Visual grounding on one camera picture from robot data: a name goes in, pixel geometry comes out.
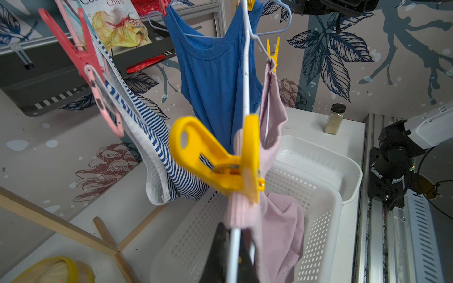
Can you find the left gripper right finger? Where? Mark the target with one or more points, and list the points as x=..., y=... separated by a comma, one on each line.
x=246, y=269

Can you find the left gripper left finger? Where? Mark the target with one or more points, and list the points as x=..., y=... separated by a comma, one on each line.
x=215, y=269

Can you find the pink tank top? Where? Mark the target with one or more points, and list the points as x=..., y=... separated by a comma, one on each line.
x=276, y=224

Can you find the white wire hanger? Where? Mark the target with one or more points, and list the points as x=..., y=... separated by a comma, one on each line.
x=244, y=106

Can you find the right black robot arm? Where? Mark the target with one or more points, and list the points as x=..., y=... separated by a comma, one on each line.
x=399, y=143

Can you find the striped tank top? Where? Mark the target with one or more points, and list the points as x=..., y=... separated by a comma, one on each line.
x=166, y=180

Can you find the blue tank top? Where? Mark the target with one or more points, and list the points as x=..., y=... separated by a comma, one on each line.
x=212, y=74

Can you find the white perforated basket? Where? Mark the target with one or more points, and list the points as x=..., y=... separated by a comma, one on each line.
x=183, y=257

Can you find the wooden clothes rack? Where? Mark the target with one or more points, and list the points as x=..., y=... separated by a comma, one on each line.
x=105, y=244

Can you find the white plastic tray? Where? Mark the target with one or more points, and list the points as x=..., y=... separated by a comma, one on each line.
x=339, y=171

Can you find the yellow steamer with buns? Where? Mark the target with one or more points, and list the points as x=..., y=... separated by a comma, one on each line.
x=58, y=269

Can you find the spice jar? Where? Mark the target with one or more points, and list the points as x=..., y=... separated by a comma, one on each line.
x=335, y=118

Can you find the red clothespin on striped top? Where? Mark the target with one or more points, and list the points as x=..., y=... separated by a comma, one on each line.
x=83, y=56

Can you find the red chips bag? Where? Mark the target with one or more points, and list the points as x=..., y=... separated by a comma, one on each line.
x=118, y=26

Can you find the yellow clothespin on blue top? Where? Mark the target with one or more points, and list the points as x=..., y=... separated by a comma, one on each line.
x=250, y=4

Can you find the pink wire hanger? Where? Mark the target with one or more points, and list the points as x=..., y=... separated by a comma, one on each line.
x=115, y=125

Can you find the black wall basket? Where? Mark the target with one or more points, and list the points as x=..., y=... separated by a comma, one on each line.
x=38, y=76

